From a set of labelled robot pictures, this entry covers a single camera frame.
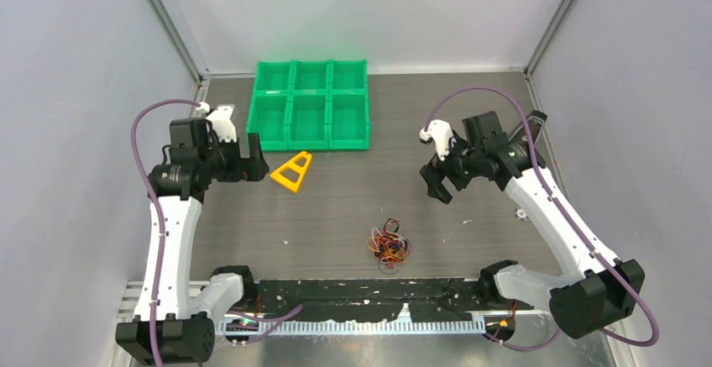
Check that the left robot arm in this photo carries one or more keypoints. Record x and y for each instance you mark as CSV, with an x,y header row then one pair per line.
x,y
169,326

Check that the green six-compartment bin tray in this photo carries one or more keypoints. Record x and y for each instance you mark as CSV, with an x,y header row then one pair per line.
x,y
311,105

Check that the yellow triangular plastic bracket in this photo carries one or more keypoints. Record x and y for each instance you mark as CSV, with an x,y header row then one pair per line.
x,y
292,173

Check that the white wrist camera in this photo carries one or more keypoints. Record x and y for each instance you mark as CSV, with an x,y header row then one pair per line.
x,y
221,118
440,134

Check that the small silver round part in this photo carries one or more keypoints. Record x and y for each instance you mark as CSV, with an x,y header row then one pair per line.
x,y
520,214

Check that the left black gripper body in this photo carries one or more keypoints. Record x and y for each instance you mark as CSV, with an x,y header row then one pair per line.
x,y
235,168

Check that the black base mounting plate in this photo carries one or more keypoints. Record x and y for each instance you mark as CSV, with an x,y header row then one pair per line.
x,y
370,300

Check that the black metronome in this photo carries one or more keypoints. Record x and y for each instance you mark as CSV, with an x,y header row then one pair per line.
x,y
524,132

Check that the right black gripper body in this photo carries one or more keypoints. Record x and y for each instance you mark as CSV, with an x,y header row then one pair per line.
x,y
457,169

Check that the slotted cable duct rail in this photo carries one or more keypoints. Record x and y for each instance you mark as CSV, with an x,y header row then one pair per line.
x,y
399,326

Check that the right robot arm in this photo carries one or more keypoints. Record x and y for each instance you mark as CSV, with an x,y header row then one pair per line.
x,y
595,287

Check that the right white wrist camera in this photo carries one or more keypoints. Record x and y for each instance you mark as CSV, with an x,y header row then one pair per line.
x,y
440,134

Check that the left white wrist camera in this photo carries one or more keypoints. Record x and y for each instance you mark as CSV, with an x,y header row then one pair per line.
x,y
221,118

